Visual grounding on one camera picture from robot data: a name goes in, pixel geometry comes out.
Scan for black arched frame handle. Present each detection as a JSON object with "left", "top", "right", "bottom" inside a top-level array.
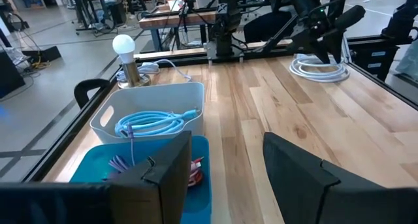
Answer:
[{"left": 73, "top": 78, "right": 111, "bottom": 110}]

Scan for pale grey plastic bin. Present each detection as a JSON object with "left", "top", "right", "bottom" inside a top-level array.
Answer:
[{"left": 89, "top": 82, "right": 206, "bottom": 145}]

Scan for black floor ramp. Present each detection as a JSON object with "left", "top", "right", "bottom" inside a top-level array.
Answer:
[{"left": 21, "top": 46, "right": 62, "bottom": 63}]

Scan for black aluminium table frame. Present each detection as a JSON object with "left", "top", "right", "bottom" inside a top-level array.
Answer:
[{"left": 21, "top": 34, "right": 418, "bottom": 182}]

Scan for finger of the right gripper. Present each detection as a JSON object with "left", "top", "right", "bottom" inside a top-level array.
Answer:
[
  {"left": 329, "top": 31, "right": 344, "bottom": 63},
  {"left": 313, "top": 40, "right": 331, "bottom": 65}
]

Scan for black cabinet with labels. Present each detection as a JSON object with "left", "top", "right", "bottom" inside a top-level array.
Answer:
[{"left": 352, "top": 44, "right": 400, "bottom": 82}]

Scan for brass lamp with white bulb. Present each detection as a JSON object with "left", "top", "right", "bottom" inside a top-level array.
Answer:
[{"left": 112, "top": 33, "right": 153, "bottom": 89}]

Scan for purple USB cable bundle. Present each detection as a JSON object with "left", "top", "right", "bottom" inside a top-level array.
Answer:
[{"left": 108, "top": 122, "right": 137, "bottom": 172}]

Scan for white lamp cord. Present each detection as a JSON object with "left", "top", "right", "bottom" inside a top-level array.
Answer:
[{"left": 116, "top": 59, "right": 193, "bottom": 84}]

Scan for dark office chair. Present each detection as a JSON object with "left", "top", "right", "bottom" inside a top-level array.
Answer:
[{"left": 243, "top": 10, "right": 297, "bottom": 44}]

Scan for teal plastic bin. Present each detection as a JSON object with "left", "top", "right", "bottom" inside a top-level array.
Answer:
[{"left": 69, "top": 135, "right": 212, "bottom": 224}]

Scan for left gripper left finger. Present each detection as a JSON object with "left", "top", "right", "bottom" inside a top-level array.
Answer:
[{"left": 109, "top": 130, "right": 193, "bottom": 224}]

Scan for orange USB cable bundle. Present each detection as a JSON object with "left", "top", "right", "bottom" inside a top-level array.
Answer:
[{"left": 189, "top": 156, "right": 206, "bottom": 188}]

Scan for white USB cable coil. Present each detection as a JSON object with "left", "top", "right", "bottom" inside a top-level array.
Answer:
[{"left": 289, "top": 54, "right": 351, "bottom": 84}]

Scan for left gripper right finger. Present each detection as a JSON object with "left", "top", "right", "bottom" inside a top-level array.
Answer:
[{"left": 263, "top": 131, "right": 418, "bottom": 224}]

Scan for wooden workbench black legs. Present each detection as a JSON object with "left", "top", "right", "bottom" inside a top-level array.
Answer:
[{"left": 138, "top": 7, "right": 218, "bottom": 52}]

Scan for light blue USB cable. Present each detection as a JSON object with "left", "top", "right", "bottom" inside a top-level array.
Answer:
[{"left": 114, "top": 108, "right": 201, "bottom": 139}]

